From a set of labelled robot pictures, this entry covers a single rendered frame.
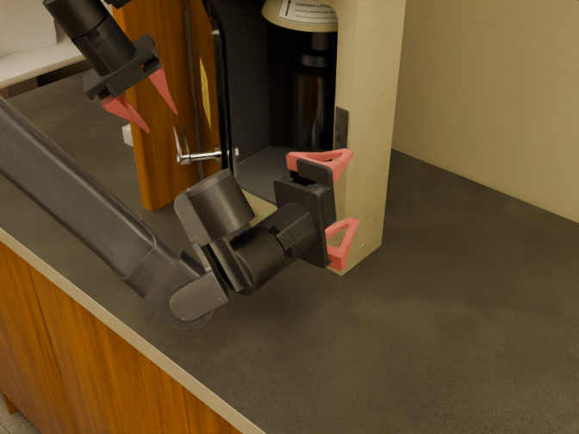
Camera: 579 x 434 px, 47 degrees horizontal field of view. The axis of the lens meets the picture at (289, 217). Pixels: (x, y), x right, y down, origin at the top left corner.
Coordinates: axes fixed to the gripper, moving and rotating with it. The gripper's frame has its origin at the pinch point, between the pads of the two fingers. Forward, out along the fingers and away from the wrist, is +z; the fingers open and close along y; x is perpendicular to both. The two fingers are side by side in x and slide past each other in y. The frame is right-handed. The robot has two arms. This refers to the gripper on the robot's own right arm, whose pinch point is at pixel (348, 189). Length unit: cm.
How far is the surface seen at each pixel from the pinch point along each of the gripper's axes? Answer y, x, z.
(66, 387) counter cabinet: -63, 70, -17
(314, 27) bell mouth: 13.4, 16.3, 15.2
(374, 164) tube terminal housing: -7.8, 9.5, 18.2
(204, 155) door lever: 2.5, 19.0, -5.7
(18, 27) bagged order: -5, 140, 32
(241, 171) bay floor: -15.0, 36.6, 15.0
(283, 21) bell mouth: 14.1, 20.6, 13.9
